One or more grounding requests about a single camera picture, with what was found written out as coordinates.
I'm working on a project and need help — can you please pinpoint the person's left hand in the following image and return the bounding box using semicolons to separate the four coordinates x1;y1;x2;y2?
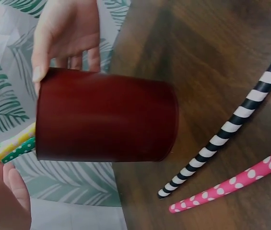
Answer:
0;150;32;230

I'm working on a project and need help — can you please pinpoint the dark red cup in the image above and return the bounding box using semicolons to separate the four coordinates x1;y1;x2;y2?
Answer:
35;67;180;163

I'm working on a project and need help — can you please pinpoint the pink dotted paper straw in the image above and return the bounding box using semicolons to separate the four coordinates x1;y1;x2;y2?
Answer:
168;143;271;214

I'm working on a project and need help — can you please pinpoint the black white striped paper straw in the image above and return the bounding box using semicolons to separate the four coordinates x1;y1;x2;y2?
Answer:
157;41;271;199

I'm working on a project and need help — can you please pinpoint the yellow dotted paper straw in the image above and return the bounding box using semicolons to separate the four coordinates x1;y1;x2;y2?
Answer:
0;122;37;168

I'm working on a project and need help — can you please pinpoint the green dotted paper straw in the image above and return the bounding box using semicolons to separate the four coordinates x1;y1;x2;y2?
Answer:
1;137;37;165

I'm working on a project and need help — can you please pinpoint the person's right hand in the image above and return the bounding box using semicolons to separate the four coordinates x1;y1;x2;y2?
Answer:
31;0;102;95

